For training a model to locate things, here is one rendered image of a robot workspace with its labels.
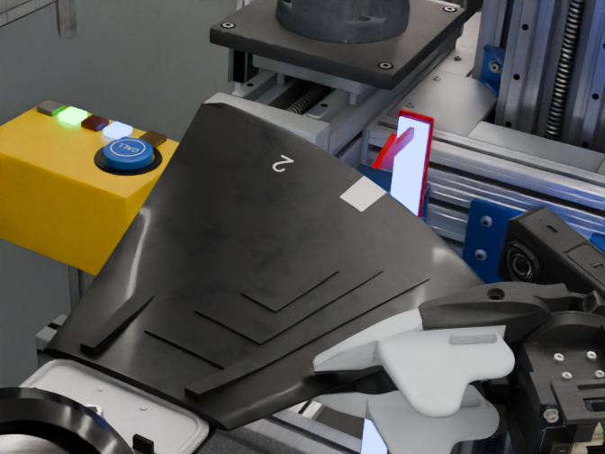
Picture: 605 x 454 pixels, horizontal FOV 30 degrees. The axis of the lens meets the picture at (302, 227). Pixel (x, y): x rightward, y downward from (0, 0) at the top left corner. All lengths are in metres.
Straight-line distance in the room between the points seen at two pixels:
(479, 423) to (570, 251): 0.11
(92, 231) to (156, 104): 0.91
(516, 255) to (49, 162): 0.44
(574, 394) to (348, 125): 0.75
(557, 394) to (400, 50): 0.77
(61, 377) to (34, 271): 1.15
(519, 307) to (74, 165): 0.49
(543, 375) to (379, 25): 0.77
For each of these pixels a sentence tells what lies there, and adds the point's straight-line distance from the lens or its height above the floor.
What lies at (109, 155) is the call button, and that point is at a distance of 0.92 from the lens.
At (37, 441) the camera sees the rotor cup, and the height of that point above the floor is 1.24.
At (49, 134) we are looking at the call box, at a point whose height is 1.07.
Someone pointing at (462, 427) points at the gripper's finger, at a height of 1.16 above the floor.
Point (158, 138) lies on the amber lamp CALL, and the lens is 0.95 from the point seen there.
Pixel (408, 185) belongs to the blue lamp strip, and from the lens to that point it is 0.78.
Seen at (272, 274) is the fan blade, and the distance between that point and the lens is 0.59.
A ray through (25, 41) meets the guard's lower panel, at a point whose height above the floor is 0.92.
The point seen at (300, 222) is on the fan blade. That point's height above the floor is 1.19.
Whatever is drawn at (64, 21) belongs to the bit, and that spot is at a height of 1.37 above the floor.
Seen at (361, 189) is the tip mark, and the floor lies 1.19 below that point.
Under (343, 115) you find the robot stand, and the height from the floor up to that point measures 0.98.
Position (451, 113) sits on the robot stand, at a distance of 1.32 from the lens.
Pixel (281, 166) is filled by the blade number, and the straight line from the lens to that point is 0.67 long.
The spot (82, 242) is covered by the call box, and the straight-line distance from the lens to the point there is 0.94.
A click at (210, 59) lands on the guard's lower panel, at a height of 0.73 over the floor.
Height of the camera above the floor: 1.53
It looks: 33 degrees down
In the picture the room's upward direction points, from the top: 4 degrees clockwise
